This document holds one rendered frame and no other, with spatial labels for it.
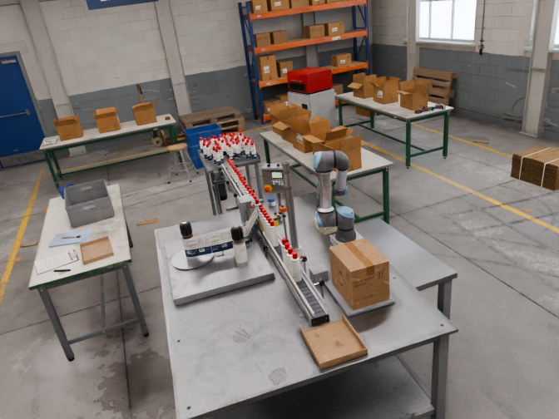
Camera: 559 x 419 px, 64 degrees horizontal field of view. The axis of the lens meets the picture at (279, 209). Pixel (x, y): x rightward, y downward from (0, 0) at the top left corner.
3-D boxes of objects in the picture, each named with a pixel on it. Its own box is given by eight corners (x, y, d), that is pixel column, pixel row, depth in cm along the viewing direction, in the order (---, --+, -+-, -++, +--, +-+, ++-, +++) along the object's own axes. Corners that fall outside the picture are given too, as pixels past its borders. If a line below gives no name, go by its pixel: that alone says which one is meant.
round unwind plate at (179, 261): (170, 253, 337) (169, 252, 336) (210, 244, 343) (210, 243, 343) (173, 274, 310) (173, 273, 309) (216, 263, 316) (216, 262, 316)
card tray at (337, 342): (300, 332, 250) (299, 327, 248) (343, 319, 255) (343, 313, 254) (320, 369, 223) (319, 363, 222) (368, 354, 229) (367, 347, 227)
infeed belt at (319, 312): (246, 211, 397) (245, 207, 396) (255, 209, 399) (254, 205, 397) (314, 323, 253) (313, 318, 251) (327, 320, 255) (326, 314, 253)
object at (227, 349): (155, 231, 390) (154, 229, 389) (315, 194, 423) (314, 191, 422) (178, 425, 206) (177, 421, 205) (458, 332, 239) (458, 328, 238)
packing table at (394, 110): (337, 136, 849) (334, 95, 816) (373, 128, 872) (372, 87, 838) (407, 170, 660) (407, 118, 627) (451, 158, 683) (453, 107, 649)
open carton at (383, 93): (366, 101, 742) (366, 79, 725) (388, 97, 752) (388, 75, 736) (378, 105, 708) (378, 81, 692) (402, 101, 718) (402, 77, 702)
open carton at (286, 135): (272, 140, 605) (269, 113, 589) (301, 133, 621) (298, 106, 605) (284, 146, 573) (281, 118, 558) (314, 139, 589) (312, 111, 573)
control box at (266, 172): (269, 187, 325) (265, 163, 317) (291, 188, 320) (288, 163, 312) (264, 193, 317) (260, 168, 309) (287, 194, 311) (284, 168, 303)
